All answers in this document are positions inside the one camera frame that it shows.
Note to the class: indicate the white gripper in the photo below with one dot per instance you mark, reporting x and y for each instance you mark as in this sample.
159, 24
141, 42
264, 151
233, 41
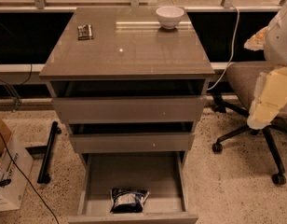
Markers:
280, 44

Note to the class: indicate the grey top drawer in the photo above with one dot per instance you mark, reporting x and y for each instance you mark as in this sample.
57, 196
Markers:
119, 110

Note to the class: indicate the grey drawer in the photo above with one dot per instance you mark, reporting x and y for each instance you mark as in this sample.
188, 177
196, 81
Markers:
119, 110
159, 173
139, 142

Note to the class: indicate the grey drawer cabinet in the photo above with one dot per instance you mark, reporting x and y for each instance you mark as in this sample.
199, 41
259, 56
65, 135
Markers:
129, 56

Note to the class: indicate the grey bottom drawer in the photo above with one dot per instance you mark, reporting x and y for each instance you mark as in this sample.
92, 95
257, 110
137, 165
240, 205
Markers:
159, 173

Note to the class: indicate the grey middle drawer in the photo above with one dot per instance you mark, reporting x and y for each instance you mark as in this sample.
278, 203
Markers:
139, 142

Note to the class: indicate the brown office chair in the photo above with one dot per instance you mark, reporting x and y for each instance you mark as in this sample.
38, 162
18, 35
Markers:
242, 77

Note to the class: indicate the white bowl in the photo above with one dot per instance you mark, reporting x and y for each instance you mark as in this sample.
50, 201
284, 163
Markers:
169, 17

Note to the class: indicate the small dark snack bar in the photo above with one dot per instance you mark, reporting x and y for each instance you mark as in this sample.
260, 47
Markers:
85, 32

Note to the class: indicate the black metal bar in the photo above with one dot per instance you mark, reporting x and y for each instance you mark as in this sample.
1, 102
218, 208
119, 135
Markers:
44, 177

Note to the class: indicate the brown cardboard box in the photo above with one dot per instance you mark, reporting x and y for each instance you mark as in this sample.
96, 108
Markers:
5, 134

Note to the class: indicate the white cardboard box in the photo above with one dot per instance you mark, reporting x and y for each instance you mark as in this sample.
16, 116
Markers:
14, 159

